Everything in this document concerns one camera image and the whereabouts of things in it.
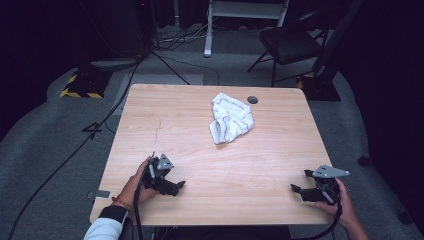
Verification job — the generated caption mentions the hand-held gripper cable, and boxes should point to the hand-held gripper cable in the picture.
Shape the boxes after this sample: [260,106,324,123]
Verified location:
[132,186,145,240]
[293,201,344,240]

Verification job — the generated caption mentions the white desk frame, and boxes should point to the white desk frame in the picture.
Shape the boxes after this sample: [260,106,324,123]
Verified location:
[203,0,290,58]

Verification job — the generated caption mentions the right hand-held gripper cable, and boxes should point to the right hand-held gripper cable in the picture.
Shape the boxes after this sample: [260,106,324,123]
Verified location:
[293,201,344,240]

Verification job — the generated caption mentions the white towel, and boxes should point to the white towel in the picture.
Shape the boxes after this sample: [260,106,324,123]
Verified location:
[209,92,255,145]

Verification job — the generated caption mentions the thin black floor cable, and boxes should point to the thin black floor cable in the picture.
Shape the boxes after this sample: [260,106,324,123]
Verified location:
[155,54,221,86]

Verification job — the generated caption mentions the person's left hand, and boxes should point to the person's left hand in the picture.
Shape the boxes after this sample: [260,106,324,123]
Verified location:
[116,156,160,212]

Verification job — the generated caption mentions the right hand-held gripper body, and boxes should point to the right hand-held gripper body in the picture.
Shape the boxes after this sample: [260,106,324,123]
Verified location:
[308,164,351,205]

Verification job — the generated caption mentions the black folding chair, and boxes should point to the black folding chair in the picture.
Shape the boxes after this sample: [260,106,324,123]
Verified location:
[247,9,332,88]

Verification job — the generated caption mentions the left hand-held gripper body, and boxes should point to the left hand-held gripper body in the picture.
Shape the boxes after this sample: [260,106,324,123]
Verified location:
[141,153,175,194]

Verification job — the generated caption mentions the red bracelet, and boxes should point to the red bracelet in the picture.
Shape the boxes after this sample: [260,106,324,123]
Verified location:
[111,196,133,211]

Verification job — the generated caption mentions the long black floor cable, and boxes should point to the long black floor cable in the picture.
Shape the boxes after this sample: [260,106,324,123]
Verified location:
[7,54,148,240]

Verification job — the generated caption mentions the person's right hand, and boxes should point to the person's right hand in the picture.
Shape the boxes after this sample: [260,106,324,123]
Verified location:
[313,178,360,231]

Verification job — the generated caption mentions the black yellow striped stand base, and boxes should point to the black yellow striped stand base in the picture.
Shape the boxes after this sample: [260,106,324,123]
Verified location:
[59,68,113,99]

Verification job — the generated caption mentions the left hand-held gripper cable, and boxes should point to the left hand-held gripper cable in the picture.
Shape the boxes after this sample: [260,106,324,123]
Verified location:
[132,186,145,240]

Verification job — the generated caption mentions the bundle of floor cables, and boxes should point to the bundle of floor cables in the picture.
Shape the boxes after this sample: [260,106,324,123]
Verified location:
[153,19,218,52]

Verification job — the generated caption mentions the person's dark lap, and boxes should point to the person's dark lap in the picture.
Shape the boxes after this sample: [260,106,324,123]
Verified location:
[153,225,292,240]

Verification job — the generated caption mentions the grey tape strip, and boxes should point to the grey tape strip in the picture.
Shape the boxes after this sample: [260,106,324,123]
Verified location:
[87,189,111,200]

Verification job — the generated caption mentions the black stand with slanted post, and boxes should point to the black stand with slanted post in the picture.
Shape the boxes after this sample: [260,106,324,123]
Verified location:
[295,0,366,102]

